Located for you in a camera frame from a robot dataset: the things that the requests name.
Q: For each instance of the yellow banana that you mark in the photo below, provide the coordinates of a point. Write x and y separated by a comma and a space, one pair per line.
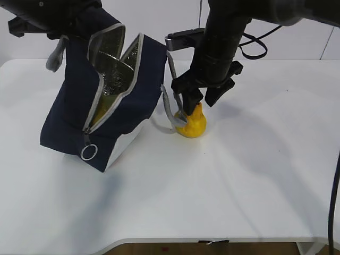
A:
102, 108

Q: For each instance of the yellow toy pear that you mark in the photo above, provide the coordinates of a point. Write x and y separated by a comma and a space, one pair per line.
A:
196, 123

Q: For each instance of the navy and white lunch bag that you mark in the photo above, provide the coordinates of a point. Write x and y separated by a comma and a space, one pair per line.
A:
108, 92

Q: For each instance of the black tape on table edge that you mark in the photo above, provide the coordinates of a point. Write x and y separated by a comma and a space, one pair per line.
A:
211, 242

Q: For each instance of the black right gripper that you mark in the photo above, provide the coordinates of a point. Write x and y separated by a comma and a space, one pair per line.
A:
205, 72

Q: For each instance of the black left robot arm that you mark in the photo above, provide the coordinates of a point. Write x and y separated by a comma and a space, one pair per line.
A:
53, 18

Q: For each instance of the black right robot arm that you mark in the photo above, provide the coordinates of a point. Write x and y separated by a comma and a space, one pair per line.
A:
215, 45

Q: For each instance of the silver camera on right wrist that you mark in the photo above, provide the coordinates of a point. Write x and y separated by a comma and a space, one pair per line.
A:
184, 39

